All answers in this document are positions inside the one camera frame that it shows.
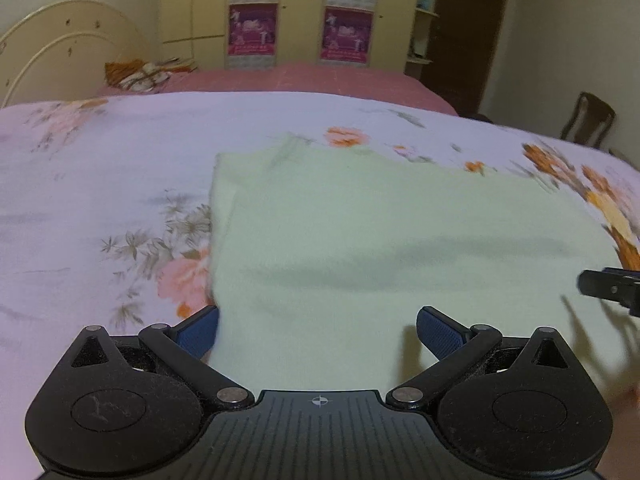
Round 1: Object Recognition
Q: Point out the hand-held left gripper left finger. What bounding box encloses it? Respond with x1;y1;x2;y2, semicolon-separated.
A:
62;305;254;411

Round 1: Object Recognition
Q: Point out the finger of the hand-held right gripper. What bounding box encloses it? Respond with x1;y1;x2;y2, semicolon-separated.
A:
579;266;640;318

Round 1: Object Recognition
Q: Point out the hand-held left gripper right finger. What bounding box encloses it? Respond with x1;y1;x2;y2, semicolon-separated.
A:
386;306;581;411

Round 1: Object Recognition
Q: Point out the pale green sweater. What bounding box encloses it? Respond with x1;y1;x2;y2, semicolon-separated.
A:
207;132;640;397

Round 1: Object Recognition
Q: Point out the dark wooden chair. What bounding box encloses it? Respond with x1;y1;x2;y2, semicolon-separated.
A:
559;91;617;149

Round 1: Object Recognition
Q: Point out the floral lilac bedsheet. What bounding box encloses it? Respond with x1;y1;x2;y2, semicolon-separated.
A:
0;91;640;480

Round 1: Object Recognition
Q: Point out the pink checked bedsheet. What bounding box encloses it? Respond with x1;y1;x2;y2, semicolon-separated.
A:
92;61;458;116

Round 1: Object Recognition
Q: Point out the orange cloth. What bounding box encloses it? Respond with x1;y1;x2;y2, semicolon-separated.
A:
104;59;147;89

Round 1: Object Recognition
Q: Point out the dark brown door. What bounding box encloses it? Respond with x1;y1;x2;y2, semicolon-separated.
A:
425;0;512;117

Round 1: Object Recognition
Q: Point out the cream corner shelf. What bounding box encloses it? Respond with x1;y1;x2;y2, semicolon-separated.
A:
404;0;447;80

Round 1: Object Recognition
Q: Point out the cream arched headboard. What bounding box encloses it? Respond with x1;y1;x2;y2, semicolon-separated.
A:
0;0;151;109

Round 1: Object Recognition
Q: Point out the cream wardrobe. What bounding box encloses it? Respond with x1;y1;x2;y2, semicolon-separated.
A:
160;0;546;73

